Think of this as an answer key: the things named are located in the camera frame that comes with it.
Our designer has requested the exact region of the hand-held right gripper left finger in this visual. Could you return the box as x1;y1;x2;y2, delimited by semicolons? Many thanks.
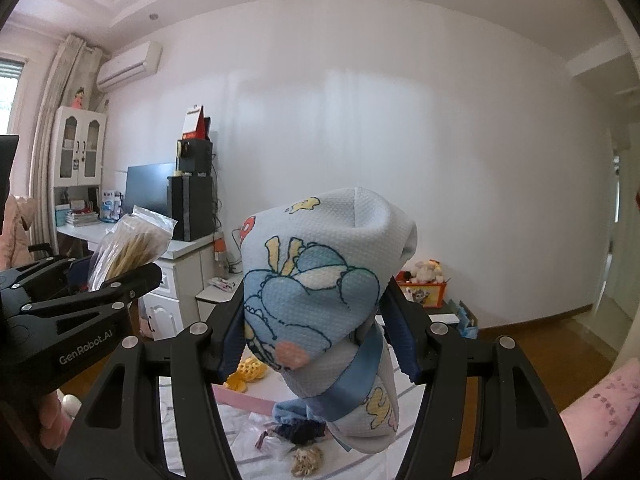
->
55;280;248;480

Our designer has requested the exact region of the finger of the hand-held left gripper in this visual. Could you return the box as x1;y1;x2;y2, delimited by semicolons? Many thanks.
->
20;262;163;320
0;255;90;297

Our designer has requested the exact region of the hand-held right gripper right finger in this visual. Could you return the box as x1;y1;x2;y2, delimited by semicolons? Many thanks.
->
380;277;588;480

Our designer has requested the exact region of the cream knit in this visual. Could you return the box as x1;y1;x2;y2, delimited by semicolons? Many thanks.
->
87;205;179;292

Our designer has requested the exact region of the yellow knit toy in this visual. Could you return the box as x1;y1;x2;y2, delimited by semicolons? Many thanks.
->
223;355;267;392

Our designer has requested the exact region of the pink box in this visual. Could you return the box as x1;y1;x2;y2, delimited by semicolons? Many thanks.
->
212;357;303;415

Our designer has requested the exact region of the printed light blue cloth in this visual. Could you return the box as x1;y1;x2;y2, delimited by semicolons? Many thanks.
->
240;186;418;453

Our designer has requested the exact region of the dark navy knit pouch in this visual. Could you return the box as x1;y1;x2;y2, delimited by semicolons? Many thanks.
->
277;422;326;446

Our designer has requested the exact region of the person's left hand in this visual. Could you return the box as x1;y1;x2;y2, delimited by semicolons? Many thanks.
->
39;387;82;452

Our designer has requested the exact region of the small white cabinet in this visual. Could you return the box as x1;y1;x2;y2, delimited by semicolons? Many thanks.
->
195;272;246;336

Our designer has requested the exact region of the pink jacket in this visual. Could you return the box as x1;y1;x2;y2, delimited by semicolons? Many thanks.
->
0;195;38;268

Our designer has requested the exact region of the low black and white cabinet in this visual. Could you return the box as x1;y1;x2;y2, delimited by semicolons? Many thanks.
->
425;307;468;327

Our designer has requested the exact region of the red toy box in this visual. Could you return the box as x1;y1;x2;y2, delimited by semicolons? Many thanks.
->
395;270;448;308

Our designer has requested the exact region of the cream plush toy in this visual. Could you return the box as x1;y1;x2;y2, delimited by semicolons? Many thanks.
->
407;259;445;283

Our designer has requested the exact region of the blue carton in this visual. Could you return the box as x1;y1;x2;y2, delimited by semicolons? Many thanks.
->
447;299;480;340

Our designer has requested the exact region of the white desk with drawers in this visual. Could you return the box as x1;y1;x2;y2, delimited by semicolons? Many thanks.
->
56;220;226;341

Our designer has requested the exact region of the blue and white packet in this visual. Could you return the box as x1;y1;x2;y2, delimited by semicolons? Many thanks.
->
100;189;123;222

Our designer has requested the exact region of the striped white quilt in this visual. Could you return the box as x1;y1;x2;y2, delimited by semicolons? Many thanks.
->
157;375;416;480

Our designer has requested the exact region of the black computer monitor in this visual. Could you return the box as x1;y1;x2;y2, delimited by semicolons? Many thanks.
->
123;162;177;216

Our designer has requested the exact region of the white glass-door cabinet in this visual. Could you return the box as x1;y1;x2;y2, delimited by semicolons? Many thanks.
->
52;106;108;241

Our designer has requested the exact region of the black computer tower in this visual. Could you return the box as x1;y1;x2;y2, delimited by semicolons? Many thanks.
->
166;175;214;242

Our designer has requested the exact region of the black speaker box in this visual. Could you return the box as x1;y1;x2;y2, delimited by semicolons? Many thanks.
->
179;140;214;177

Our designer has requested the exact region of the window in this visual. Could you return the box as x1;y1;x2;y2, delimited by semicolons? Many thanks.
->
0;57;26;136

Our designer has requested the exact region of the red and white box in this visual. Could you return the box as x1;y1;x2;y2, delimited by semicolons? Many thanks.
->
181;104;212;142

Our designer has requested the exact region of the white air conditioner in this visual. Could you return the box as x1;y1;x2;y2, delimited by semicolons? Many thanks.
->
96;41;163;93

